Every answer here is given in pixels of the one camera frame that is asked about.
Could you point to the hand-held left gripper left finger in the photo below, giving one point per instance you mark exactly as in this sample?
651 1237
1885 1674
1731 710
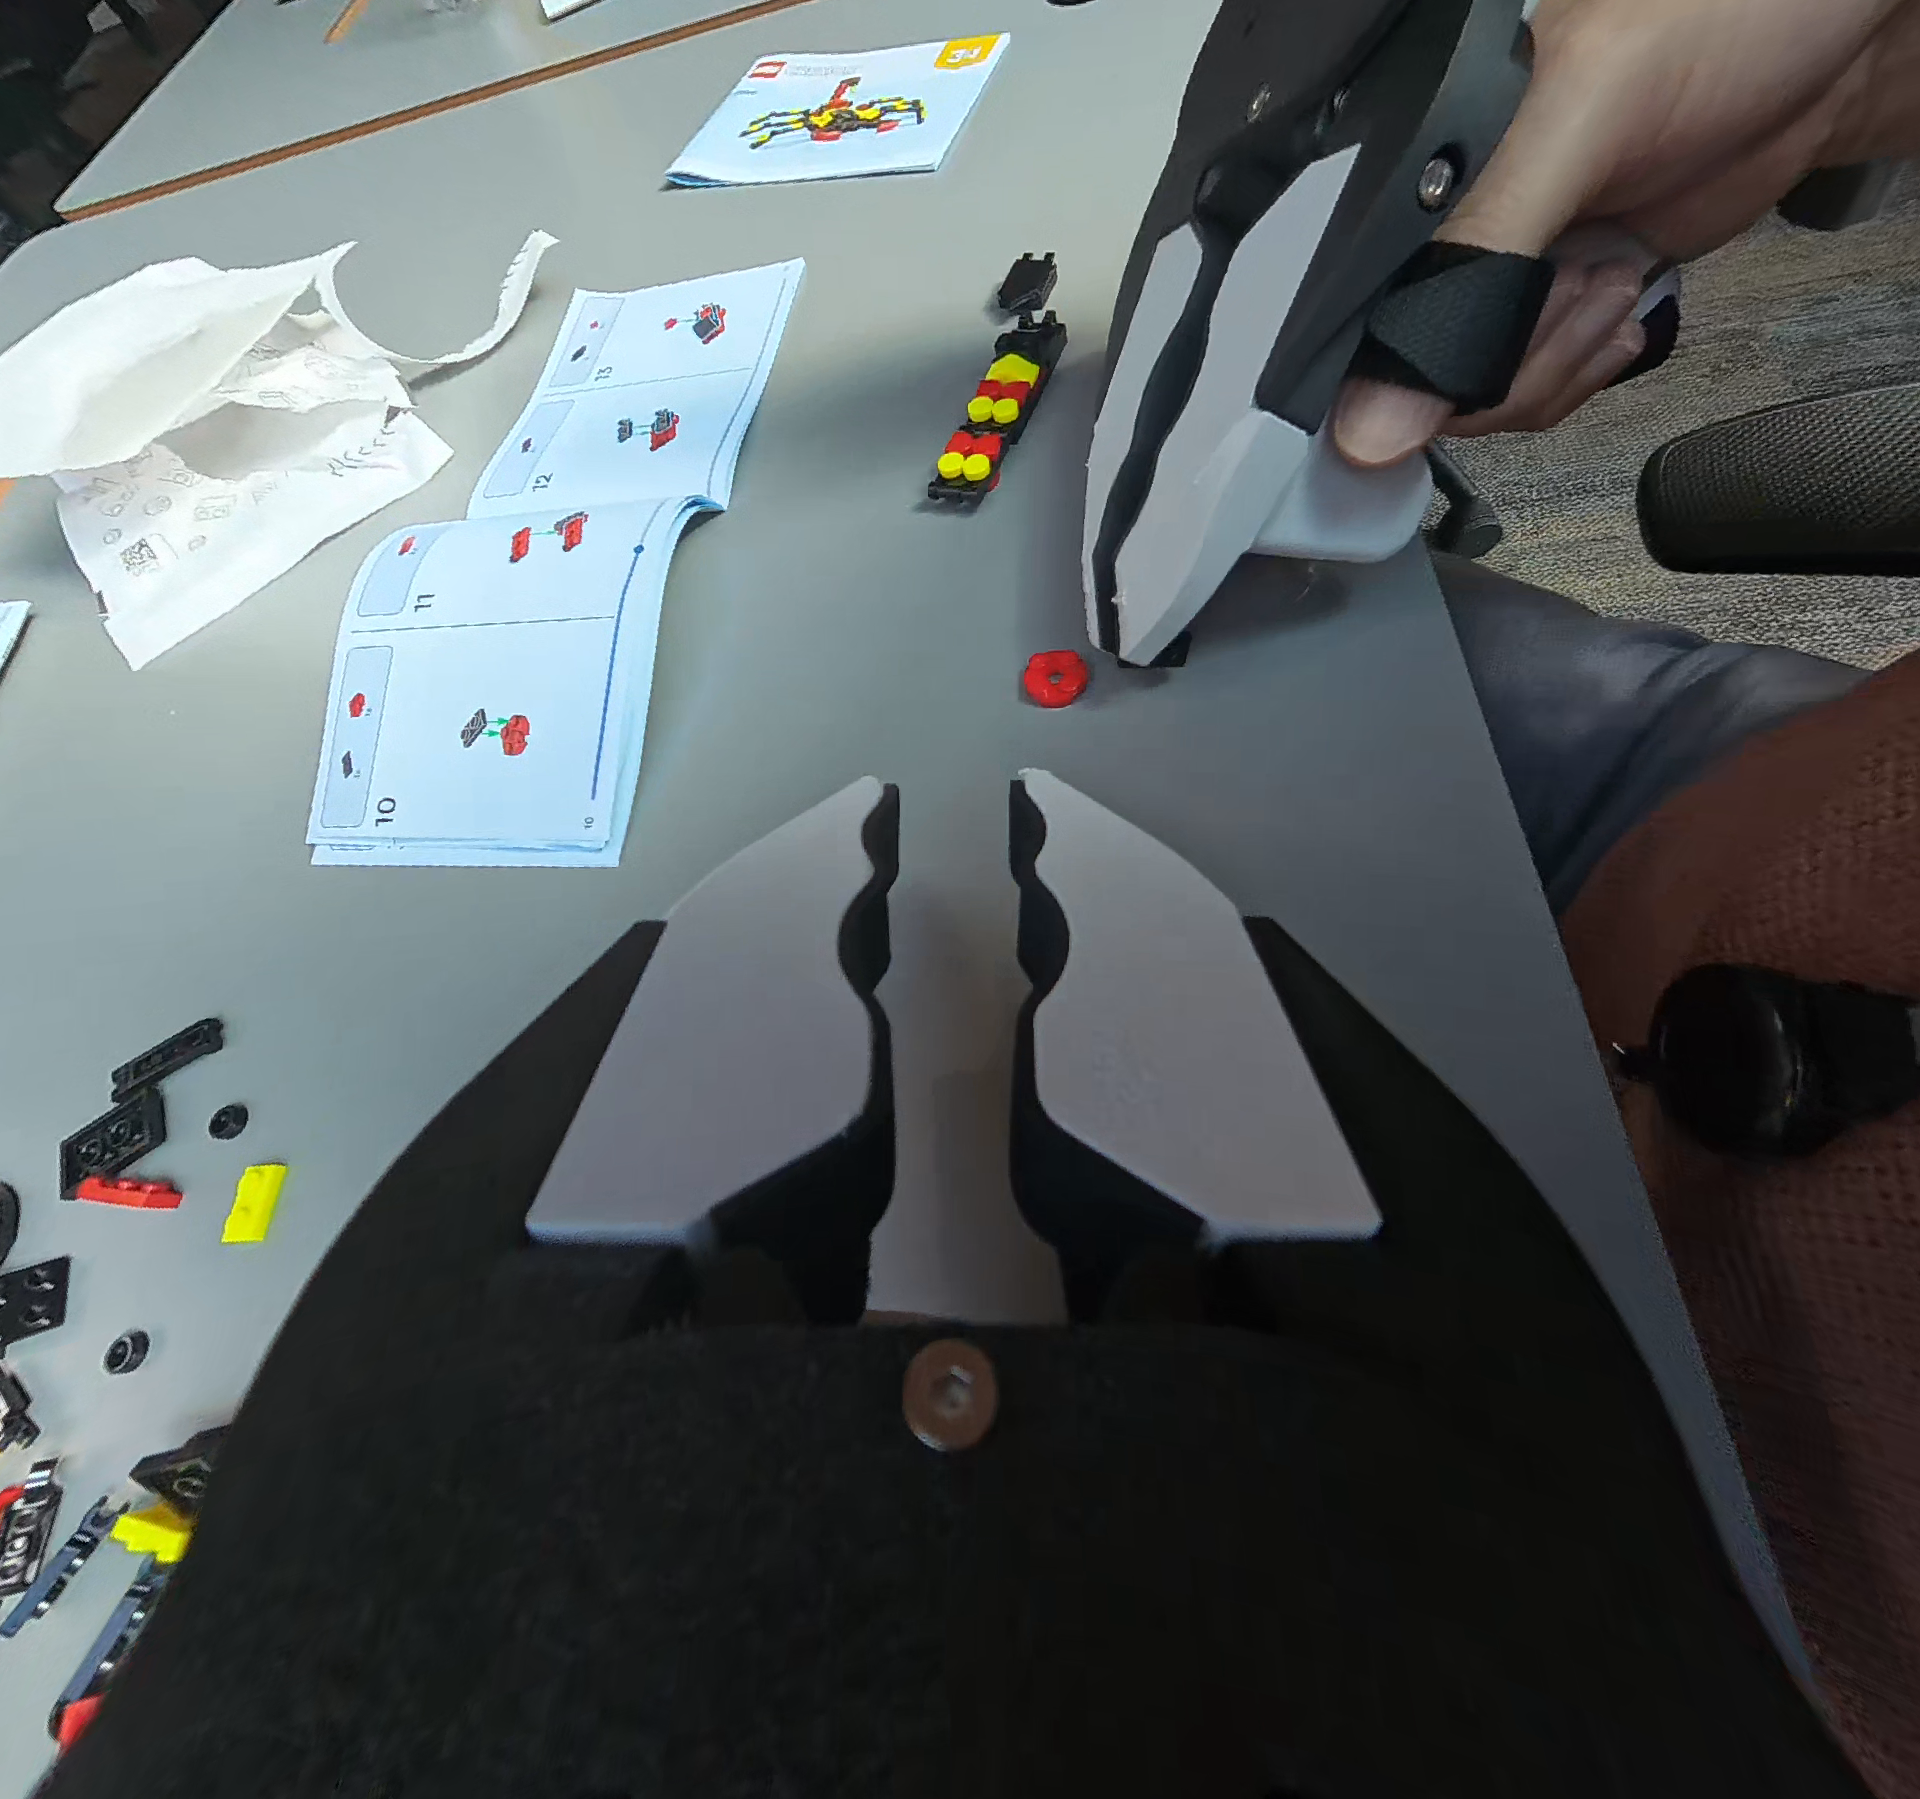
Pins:
722 1049

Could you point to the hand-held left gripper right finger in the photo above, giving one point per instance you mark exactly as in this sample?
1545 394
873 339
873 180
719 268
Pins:
1169 1049

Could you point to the person's grey trouser leg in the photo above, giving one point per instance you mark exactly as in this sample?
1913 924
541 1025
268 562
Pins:
1620 734

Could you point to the pile of loose toy bricks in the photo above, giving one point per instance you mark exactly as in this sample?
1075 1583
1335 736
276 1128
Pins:
120 1154

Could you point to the closed instruction booklet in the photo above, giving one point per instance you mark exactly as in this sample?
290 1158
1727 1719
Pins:
839 112

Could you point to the black clip brick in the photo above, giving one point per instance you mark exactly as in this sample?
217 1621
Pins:
1030 282

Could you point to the grey desk with orange edge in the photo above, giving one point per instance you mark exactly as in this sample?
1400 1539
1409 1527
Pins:
450 59

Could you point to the black office chair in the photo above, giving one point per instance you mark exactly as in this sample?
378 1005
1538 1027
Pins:
1787 477

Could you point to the black yellow red brick assembly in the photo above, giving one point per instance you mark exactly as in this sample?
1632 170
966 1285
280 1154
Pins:
996 412

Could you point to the open blue instruction booklet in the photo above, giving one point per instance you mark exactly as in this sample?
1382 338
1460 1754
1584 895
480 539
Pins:
527 661

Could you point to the black round knob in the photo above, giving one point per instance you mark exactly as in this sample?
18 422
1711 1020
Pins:
1777 1062

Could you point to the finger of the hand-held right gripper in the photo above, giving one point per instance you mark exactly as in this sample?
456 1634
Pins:
1260 358
1143 389

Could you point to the torn white paper bag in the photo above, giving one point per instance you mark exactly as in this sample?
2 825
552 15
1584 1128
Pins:
196 403

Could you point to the person's right hand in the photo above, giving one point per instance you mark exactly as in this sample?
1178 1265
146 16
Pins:
1711 59

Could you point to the red round brick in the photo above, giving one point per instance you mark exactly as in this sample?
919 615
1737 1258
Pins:
1056 679

